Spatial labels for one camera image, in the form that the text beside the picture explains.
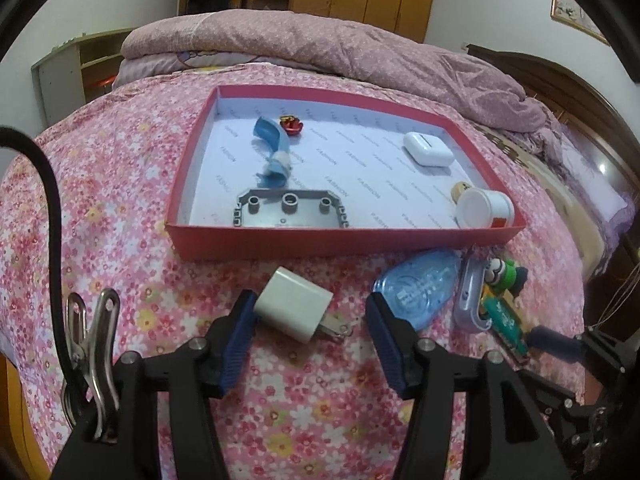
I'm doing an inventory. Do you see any folded purple printed blanket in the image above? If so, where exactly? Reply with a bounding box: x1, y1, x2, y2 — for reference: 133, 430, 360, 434
112, 50, 261, 92

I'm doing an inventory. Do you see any dark wooden headboard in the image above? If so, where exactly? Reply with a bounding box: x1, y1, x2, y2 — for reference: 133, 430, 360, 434
466, 44, 640, 261

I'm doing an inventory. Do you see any white charger plug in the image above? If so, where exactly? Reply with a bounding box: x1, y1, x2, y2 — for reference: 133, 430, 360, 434
254, 266, 353, 345

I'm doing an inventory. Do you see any blue transparent correction tape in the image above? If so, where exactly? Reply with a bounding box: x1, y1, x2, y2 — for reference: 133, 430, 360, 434
372, 249, 462, 332

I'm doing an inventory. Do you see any framed wall picture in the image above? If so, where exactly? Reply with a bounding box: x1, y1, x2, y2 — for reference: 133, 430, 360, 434
550, 0, 612, 47

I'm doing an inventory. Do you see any metal spring clip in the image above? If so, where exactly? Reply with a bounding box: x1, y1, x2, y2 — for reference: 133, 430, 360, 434
62, 287, 123, 443

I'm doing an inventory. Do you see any small green-hatted toy figure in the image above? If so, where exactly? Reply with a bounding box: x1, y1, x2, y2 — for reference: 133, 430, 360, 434
482, 257, 528, 298

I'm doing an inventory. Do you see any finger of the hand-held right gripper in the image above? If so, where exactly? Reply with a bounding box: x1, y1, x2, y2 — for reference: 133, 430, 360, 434
530, 326, 640, 372

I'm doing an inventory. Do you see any pink dotted quilt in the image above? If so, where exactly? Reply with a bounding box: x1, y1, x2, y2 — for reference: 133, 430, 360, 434
121, 10, 556, 133

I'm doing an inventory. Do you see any blue curved plastic handle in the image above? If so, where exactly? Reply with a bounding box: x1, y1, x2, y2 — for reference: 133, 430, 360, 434
252, 116, 293, 187

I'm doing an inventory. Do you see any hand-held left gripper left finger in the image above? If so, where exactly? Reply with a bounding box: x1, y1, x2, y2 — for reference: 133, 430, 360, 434
50, 289, 257, 480

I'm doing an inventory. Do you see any green flat stick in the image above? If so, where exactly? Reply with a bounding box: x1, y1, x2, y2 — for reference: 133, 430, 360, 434
480, 292, 532, 358

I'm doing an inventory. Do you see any white earbuds case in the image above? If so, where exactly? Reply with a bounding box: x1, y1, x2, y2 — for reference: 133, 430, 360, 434
402, 131, 452, 167

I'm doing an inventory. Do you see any small white plastic bottle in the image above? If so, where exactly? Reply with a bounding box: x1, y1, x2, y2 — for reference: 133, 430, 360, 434
456, 187, 516, 229

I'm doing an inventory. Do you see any red shallow cardboard box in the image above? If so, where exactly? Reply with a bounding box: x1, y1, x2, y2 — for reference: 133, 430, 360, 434
165, 85, 527, 261

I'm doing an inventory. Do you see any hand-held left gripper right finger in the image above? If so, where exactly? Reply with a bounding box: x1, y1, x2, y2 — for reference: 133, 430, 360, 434
366, 292, 571, 480

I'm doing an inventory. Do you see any small wooden open shelf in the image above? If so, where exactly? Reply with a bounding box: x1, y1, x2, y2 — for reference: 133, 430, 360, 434
31, 29, 135, 126

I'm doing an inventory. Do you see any grey hook clip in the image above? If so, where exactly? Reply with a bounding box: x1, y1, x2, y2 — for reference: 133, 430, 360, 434
454, 256, 496, 333

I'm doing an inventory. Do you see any black cable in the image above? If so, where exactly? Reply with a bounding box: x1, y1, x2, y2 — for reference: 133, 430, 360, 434
0, 126, 68, 386

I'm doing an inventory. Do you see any purple pillow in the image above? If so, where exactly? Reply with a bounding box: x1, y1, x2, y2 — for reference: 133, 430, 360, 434
555, 120, 632, 226

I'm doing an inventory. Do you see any tan patterned cloth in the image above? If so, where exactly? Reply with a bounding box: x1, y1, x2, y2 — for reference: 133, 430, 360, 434
475, 125, 613, 281

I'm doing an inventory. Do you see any grey plastic studded plate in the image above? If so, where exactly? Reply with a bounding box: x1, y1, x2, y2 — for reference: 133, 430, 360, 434
230, 187, 350, 229

